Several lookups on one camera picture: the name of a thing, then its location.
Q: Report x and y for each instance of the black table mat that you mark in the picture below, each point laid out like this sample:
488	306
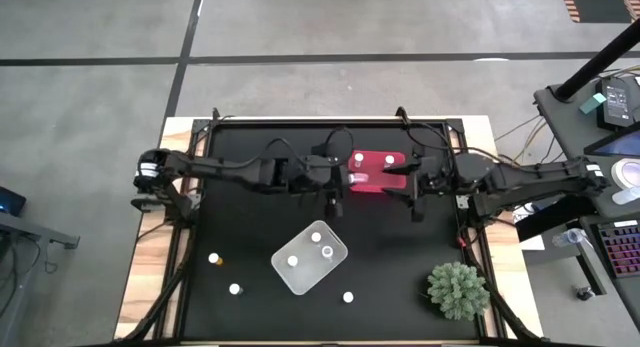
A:
250	312

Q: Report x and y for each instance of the white tape roll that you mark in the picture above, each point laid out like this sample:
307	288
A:
616	173

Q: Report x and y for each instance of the amber bottle white cap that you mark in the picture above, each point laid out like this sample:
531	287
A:
214	258

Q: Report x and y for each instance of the black controller box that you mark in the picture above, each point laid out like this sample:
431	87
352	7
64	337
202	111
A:
550	219

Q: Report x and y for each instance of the black aluminium table frame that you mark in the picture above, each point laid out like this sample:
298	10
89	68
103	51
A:
200	125

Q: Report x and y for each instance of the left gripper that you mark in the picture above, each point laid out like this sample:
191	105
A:
312	176

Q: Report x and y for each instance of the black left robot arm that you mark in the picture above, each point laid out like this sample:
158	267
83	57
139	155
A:
225	169

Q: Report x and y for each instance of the white cylinder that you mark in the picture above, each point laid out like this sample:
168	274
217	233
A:
627	195

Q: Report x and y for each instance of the black power adapter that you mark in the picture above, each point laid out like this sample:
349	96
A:
616	104

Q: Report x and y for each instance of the dark device blue light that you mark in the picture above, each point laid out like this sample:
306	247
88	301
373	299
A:
10	202

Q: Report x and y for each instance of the black caster wheel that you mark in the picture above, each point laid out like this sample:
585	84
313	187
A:
584	293

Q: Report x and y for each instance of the red tube rack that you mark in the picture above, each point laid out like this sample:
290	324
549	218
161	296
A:
375	162

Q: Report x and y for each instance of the backlit keyboard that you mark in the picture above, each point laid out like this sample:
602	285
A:
622	249

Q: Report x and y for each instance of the white capped medicine bottle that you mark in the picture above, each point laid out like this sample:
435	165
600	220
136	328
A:
316	237
358	157
348	297
292	260
235	289

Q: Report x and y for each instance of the black frame clamp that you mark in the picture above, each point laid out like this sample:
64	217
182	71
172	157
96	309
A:
401	113
215	113

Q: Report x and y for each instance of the grey side desk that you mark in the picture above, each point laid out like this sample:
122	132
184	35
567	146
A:
575	137

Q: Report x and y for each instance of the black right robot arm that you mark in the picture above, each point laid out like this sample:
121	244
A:
525	179

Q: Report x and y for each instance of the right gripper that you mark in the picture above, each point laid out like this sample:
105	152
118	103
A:
439	179

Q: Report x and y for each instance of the clear plastic bin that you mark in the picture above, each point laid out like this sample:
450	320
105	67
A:
310	274

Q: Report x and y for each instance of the clear plastic water bottle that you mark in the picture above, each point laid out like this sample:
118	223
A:
570	237

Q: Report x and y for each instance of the black pole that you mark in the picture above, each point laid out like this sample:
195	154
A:
595	64

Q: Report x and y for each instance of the white paper sheet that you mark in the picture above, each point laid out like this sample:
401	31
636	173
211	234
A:
534	243

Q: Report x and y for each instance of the green artificial plant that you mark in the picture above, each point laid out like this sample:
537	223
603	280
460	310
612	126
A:
457	290

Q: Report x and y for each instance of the black flat monitor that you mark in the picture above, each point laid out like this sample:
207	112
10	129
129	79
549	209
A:
622	144

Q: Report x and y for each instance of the clear pill bottle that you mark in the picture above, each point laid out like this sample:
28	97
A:
357	178

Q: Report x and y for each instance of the black mat orange striped edges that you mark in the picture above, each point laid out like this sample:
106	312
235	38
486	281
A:
595	2

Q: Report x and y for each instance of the dark keyboard desk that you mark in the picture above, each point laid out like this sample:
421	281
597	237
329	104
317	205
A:
627	292

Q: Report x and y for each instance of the grey metal stand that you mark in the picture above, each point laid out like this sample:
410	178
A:
30	229

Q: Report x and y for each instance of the small teal box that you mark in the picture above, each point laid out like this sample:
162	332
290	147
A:
593	103

